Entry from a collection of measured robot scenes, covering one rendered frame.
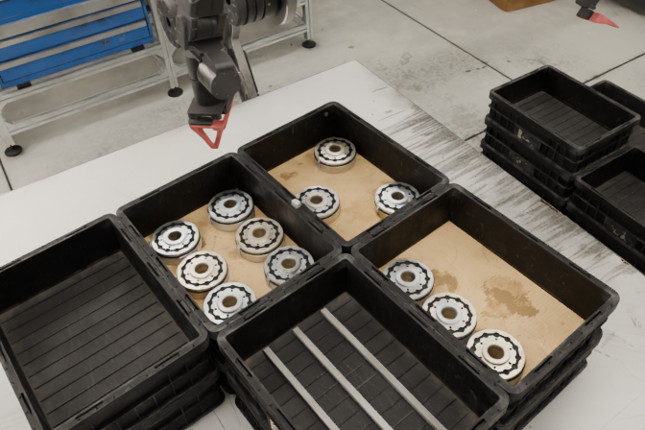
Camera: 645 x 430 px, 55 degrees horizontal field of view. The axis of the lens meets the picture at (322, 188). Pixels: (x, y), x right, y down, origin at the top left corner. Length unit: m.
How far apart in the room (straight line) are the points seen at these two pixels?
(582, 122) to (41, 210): 1.75
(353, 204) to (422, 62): 2.14
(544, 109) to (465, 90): 0.98
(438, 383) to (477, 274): 0.26
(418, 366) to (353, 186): 0.49
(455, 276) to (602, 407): 0.36
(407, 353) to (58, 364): 0.64
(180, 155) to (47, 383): 0.80
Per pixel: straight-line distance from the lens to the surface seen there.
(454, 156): 1.76
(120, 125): 3.23
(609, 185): 2.28
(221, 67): 1.07
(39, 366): 1.29
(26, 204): 1.82
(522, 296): 1.29
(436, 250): 1.33
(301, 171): 1.50
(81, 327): 1.31
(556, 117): 2.34
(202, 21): 1.10
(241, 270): 1.30
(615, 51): 3.82
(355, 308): 1.23
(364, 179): 1.47
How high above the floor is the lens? 1.82
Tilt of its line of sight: 43 degrees down
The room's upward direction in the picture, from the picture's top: 3 degrees counter-clockwise
